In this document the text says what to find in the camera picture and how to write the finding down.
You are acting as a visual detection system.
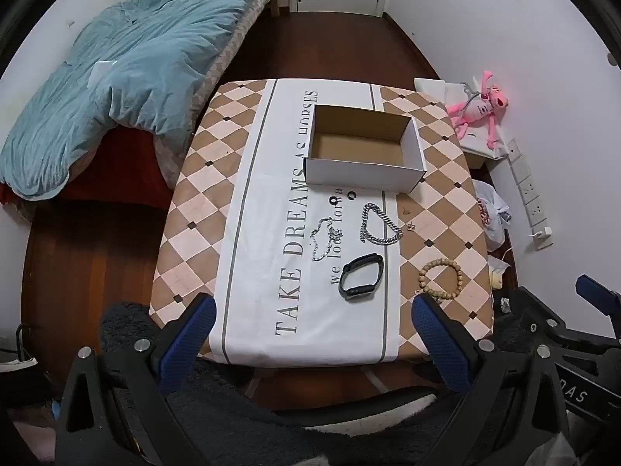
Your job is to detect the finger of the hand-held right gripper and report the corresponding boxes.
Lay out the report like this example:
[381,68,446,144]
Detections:
[508,287,621,356]
[576,275,621,310]

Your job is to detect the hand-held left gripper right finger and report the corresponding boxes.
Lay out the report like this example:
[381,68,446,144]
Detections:
[411,294,571,466]

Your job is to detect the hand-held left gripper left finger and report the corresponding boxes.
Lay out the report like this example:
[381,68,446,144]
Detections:
[55,292,217,466]

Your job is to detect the wooden bead bracelet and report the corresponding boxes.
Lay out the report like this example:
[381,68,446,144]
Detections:
[418,259,463,302]

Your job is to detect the black smart band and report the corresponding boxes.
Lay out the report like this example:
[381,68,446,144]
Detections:
[338,253,385,300]

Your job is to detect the thick silver chain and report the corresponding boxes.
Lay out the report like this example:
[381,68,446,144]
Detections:
[359,202,403,244]

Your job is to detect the thin silver chain necklace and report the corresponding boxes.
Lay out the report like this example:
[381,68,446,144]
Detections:
[309,217,346,262]

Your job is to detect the white cardboard box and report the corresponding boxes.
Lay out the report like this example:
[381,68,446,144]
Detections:
[302,103,428,194]

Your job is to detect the dark fuzzy cloth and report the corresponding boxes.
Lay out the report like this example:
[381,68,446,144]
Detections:
[99,301,491,466]

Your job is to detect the white plastic bag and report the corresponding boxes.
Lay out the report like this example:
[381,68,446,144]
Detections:
[473,179,512,253]

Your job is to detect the checked printed tablecloth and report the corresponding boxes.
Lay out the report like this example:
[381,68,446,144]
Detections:
[148,78,496,367]

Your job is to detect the bed with red base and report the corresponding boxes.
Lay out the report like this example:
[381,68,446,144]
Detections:
[0,0,287,209]

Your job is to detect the white carton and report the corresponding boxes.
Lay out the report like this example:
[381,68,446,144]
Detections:
[414,78,510,170]

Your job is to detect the pink plush toy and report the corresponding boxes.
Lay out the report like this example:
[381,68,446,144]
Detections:
[449,70,510,149]

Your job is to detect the white paper sheet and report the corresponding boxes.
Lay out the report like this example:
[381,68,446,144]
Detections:
[88,61,118,85]

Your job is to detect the light blue duvet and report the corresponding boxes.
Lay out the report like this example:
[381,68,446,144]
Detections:
[0,0,258,202]

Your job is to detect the row of wall sockets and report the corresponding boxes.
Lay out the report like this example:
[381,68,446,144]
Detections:
[505,138,544,226]

